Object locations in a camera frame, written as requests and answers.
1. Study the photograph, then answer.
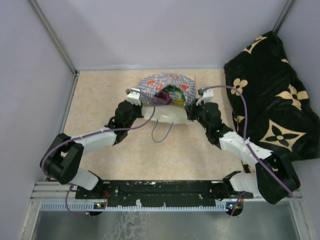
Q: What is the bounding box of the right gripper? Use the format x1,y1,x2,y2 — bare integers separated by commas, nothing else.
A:
185,97,211,131

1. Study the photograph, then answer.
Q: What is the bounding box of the blue checkered paper bag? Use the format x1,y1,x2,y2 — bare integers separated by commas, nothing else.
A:
137,73,196,131

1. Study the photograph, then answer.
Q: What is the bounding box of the green candy bag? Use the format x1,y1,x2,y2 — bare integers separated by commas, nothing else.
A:
167,86,186,105

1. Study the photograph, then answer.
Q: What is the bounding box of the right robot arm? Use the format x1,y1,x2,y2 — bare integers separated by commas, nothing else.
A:
185,100,301,205

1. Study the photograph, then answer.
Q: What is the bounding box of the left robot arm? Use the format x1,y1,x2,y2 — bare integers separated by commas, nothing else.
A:
40,100,143,199

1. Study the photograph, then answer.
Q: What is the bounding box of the purple snack bag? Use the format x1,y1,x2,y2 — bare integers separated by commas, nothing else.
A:
153,91,172,105

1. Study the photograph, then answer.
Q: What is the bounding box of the black floral blanket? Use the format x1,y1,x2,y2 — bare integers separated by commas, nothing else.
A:
224,31,320,161

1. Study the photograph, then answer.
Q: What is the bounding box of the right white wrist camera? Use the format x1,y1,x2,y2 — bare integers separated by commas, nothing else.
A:
197,88,214,104

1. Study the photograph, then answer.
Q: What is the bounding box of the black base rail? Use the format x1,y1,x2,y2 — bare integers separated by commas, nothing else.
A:
75,180,240,208

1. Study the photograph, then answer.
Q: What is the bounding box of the aluminium frame rail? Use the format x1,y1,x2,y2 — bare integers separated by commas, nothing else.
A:
30,181,303,202

